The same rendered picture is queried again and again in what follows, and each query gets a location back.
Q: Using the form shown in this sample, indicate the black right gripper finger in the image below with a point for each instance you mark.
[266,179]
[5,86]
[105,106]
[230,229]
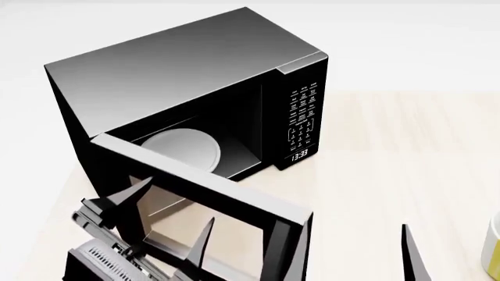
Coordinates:
[414,260]

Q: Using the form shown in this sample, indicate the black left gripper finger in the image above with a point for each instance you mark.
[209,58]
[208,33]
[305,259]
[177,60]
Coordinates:
[125,196]
[202,248]

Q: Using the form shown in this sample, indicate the black microwave door with window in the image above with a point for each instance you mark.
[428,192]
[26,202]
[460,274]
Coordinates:
[218,190]

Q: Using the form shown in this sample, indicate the black microwave oven body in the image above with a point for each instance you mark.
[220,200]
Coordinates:
[164,76]

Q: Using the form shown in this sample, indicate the black microwave control panel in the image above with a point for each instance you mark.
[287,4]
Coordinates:
[302,117]

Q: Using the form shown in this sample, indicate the white round turntable plate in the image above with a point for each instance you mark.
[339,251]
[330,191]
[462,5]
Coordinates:
[183,147]

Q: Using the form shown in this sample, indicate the white and yellow cup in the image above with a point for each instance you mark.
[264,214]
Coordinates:
[492,248]

